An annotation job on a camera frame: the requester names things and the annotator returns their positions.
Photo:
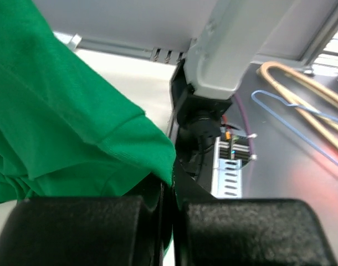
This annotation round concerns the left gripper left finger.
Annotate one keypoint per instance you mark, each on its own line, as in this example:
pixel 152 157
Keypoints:
pixel 125 230

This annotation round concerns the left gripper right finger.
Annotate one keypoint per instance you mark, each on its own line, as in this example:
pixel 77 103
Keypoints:
pixel 211 231

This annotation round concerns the green t shirt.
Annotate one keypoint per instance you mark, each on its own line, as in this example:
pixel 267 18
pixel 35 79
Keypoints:
pixel 64 130

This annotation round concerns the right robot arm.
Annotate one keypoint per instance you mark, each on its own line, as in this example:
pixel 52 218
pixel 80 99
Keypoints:
pixel 212 70

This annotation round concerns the wooden hanger on floor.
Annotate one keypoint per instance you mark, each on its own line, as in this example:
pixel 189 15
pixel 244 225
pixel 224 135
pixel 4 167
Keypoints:
pixel 305 98

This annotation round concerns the blue hanger on floor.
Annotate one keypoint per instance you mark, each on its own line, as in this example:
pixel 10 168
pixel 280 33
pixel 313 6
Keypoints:
pixel 275 107

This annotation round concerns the white slotted cable duct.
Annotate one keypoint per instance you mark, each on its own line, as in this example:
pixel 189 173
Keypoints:
pixel 227 179

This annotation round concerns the aluminium mounting rail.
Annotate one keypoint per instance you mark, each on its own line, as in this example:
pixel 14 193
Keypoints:
pixel 153 54

